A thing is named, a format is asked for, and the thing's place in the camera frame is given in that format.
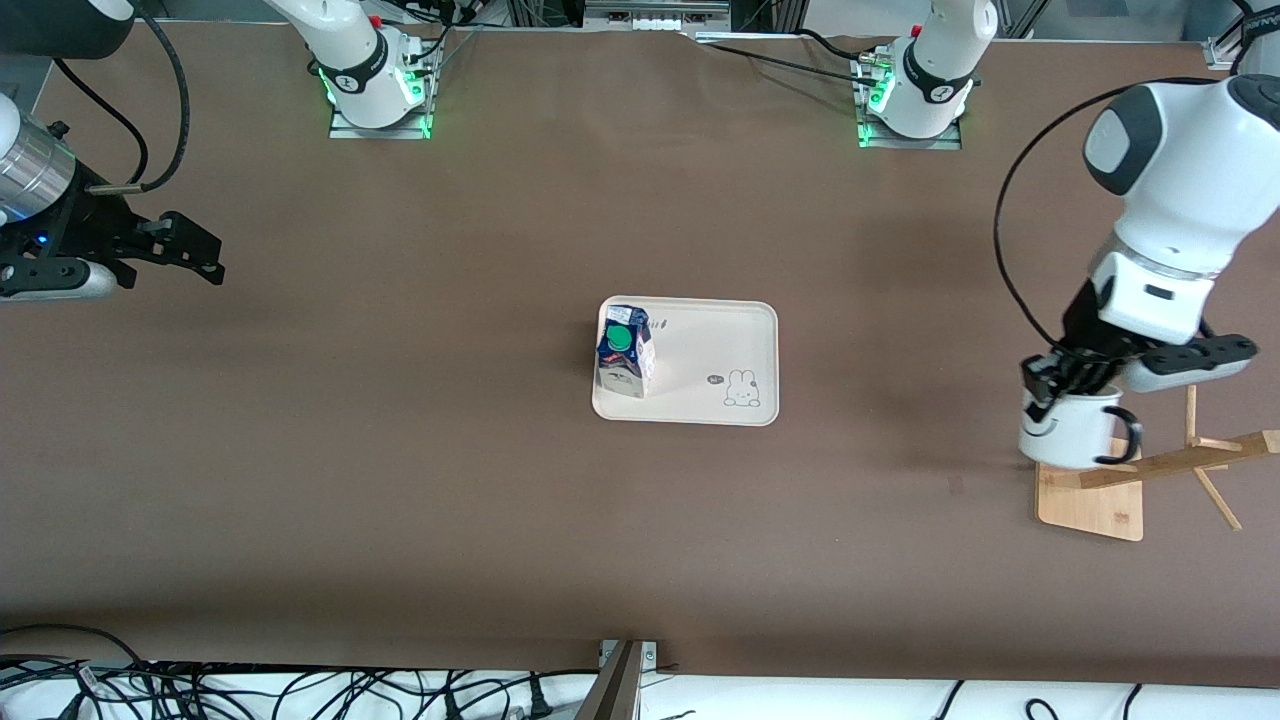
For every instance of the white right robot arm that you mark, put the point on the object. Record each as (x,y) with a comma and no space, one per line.
(350,50)

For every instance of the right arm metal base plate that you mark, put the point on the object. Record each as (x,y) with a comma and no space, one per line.
(380,132)

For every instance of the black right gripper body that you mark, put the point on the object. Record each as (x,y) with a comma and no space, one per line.
(72,226)

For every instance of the cream rabbit print tray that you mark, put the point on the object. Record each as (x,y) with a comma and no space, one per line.
(710,350)

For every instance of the grey metal rack frame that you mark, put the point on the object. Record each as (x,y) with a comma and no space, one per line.
(650,15)

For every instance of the aluminium profile bar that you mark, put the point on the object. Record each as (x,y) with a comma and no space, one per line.
(615,690)

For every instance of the blue white milk carton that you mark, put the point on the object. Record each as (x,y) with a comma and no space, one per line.
(625,355)

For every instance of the wooden cup stand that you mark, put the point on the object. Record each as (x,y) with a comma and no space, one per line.
(1090,510)

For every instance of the aluminium table edge profile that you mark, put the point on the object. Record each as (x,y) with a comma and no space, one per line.
(1222,52)

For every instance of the white smiley face cup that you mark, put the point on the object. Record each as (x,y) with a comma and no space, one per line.
(1070,440)

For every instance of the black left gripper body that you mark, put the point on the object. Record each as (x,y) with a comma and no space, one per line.
(1082,325)

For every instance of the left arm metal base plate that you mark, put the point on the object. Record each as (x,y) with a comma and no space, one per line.
(910,143)

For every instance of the metal corner bracket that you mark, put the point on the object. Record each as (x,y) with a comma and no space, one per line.
(648,655)

